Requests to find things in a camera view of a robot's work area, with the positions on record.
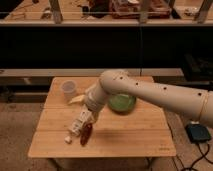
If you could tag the dark red chili pepper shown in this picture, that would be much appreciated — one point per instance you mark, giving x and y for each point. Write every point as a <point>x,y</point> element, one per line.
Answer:
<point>86,133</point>

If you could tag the clear plastic bottle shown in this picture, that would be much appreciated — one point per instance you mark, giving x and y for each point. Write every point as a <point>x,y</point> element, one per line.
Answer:
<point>75,130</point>

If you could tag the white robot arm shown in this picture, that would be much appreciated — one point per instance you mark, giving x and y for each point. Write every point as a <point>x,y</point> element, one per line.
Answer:
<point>195,104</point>

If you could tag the green bowl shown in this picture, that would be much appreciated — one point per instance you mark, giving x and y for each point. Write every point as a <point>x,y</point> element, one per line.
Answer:
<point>122,103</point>

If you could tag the wooden table board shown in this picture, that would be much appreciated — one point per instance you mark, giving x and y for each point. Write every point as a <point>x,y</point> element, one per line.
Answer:
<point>142,133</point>

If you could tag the translucent plastic cup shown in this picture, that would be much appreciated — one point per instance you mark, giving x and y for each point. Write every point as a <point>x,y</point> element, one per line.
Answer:
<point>69,89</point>

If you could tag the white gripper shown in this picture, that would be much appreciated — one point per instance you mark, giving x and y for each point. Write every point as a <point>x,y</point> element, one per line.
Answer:
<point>95,99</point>

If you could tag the wooden shelf bench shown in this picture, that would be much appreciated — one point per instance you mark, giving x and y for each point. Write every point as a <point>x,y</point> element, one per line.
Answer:
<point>44,76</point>

